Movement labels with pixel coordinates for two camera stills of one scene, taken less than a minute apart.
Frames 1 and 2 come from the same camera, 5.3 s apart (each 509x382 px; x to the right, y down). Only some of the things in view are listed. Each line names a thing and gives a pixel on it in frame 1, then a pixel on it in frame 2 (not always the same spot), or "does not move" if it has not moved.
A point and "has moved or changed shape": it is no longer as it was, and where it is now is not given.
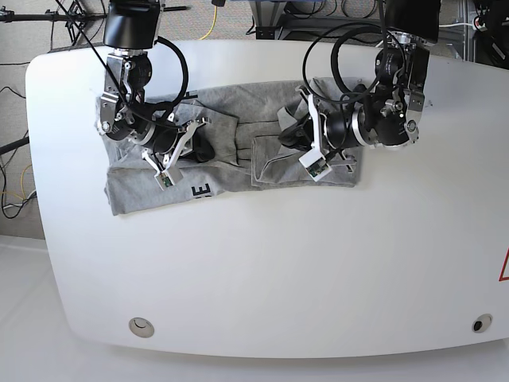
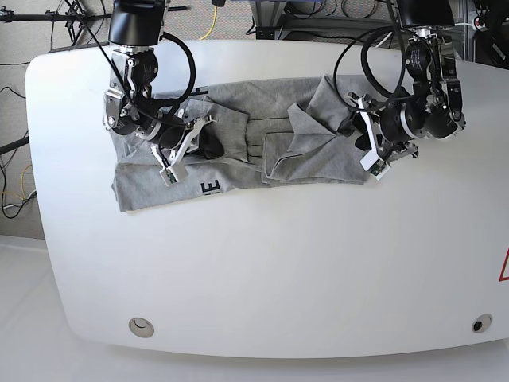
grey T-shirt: [247, 153] has moved or changed shape
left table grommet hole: [141, 327] does not move
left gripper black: [339, 127] → [391, 125]
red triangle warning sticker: [504, 273] does not move
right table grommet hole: [482, 322] does not move
